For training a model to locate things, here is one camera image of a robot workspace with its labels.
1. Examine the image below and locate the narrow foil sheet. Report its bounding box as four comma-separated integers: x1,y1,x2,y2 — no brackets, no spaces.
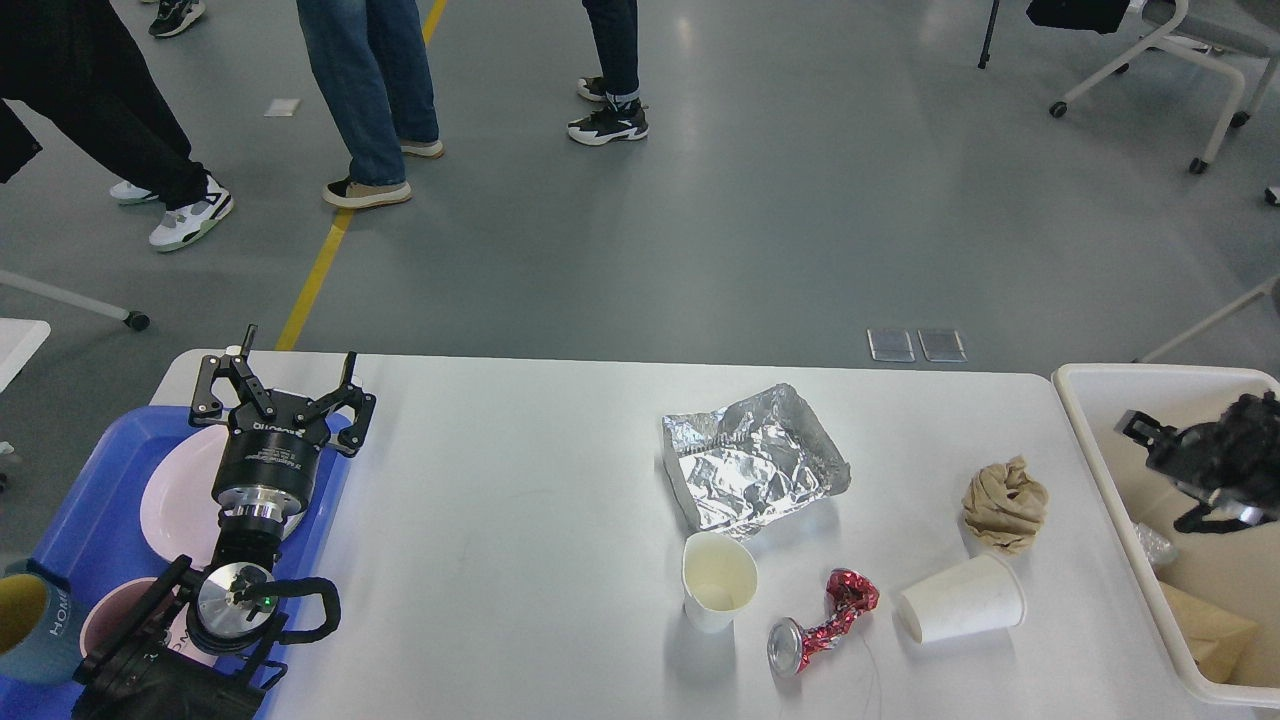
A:
1133,521,1179,571

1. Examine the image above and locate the beige plastic bin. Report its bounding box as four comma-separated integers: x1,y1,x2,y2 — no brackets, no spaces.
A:
1053,363,1279,708

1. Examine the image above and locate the white paper cup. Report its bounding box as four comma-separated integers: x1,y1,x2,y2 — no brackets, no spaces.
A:
682,532,758,633
899,553,1027,644

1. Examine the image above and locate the person in grey sweater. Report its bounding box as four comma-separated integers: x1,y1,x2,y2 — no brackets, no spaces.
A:
1,1,236,252

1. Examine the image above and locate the large foil sheet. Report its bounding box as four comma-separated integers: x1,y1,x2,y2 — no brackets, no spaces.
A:
660,383,851,541

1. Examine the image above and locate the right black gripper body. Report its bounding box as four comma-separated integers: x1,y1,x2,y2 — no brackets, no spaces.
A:
1148,423,1277,523

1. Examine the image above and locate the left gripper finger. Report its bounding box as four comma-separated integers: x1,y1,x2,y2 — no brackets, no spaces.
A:
291,350,378,457
189,325,282,430

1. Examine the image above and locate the blue plastic tray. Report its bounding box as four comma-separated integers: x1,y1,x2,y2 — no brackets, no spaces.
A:
1,406,349,719

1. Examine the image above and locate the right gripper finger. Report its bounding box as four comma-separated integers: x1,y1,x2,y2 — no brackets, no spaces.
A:
1174,505,1251,534
1116,410,1181,451

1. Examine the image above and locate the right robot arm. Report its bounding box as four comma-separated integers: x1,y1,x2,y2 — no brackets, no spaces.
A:
1117,391,1279,534

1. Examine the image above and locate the right floor plate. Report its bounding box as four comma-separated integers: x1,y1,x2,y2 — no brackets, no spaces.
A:
916,329,968,363

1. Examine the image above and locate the crumpled brown paper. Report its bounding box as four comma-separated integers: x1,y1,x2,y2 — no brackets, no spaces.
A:
963,455,1050,557

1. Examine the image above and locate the person in dark trousers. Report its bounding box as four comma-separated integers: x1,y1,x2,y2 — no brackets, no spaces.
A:
148,0,206,38

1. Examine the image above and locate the crushed red can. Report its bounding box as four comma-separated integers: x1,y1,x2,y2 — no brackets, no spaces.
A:
765,568,881,678

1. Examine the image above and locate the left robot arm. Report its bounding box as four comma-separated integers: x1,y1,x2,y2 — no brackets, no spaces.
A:
70,325,376,719

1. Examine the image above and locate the left floor plate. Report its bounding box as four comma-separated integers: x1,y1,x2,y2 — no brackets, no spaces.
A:
867,328,916,363

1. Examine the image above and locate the white side table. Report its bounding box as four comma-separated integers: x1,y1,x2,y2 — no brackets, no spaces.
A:
0,318,51,392

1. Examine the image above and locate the floor plate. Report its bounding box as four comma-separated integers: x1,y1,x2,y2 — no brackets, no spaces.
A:
916,329,968,363
867,328,916,363

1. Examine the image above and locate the pink mug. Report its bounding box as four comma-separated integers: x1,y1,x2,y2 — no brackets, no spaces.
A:
79,577,218,667

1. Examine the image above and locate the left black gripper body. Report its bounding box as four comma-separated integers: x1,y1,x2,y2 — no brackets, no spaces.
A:
211,415,332,521

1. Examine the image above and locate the pink plate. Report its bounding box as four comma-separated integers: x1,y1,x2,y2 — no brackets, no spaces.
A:
140,425,228,568

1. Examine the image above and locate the dark teal mug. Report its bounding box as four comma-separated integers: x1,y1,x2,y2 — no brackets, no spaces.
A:
1,559,88,685

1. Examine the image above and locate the person in blue jeans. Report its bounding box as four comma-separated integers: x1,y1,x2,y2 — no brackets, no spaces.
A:
296,1,445,210

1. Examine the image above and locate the person in dark jeans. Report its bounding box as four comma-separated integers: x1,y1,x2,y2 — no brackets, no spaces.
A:
567,1,649,146

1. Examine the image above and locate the lying white paper cup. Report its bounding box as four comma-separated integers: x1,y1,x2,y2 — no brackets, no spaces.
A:
899,553,1027,644

